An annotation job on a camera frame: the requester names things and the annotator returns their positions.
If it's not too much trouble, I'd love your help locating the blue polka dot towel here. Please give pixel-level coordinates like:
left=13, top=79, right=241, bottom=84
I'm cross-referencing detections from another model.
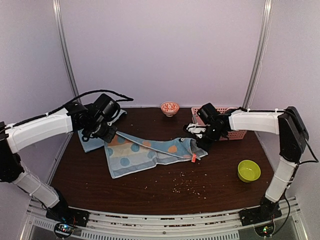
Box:
left=104, top=132, right=208, bottom=179

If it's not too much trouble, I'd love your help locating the plain light blue towel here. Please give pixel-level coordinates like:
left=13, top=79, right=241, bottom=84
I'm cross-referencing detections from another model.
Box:
left=77, top=109, right=128, bottom=153

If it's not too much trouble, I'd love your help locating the right aluminium frame post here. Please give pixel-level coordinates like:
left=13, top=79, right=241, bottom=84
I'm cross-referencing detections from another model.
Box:
left=242, top=0, right=273, bottom=109

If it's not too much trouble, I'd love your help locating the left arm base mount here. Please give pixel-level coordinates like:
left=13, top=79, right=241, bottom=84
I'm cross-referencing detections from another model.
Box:
left=45, top=208, right=90, bottom=227

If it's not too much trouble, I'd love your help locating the left aluminium frame post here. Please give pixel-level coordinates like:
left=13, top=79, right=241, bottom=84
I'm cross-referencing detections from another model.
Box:
left=52, top=0, right=80, bottom=97

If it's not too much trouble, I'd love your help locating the pink plastic basket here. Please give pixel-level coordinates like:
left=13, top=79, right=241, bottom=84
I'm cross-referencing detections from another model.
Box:
left=191, top=106, right=247, bottom=141

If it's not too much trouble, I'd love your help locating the orange patterned ceramic bowl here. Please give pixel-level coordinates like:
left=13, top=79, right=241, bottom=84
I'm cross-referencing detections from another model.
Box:
left=160, top=101, right=180, bottom=117

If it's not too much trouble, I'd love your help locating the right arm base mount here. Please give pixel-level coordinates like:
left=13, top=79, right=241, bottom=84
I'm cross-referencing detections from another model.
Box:
left=238, top=206, right=282, bottom=227

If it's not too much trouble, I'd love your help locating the lime green bowl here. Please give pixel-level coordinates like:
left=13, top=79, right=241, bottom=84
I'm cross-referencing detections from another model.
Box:
left=237, top=159, right=261, bottom=183

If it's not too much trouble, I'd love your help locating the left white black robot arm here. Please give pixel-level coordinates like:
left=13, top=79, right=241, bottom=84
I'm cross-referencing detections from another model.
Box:
left=0, top=93, right=121, bottom=222

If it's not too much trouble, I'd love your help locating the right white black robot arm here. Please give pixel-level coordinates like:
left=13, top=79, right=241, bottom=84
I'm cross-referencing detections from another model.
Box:
left=196, top=103, right=310, bottom=221

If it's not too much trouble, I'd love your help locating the front aluminium rail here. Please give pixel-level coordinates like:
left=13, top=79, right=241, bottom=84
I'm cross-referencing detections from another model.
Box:
left=26, top=197, right=301, bottom=240

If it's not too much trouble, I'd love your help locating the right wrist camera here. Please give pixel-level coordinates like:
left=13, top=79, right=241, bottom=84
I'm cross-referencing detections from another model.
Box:
left=185, top=123, right=208, bottom=139

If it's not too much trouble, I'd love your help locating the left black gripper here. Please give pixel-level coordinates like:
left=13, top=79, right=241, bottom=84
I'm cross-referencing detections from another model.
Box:
left=86, top=118, right=118, bottom=143

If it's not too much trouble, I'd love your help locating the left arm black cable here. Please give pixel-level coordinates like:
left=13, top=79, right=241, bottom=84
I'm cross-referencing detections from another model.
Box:
left=47, top=89, right=134, bottom=117

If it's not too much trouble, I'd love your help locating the aluminium frame post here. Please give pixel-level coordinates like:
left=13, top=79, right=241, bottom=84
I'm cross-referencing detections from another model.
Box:
left=52, top=0, right=80, bottom=97
left=242, top=0, right=273, bottom=109

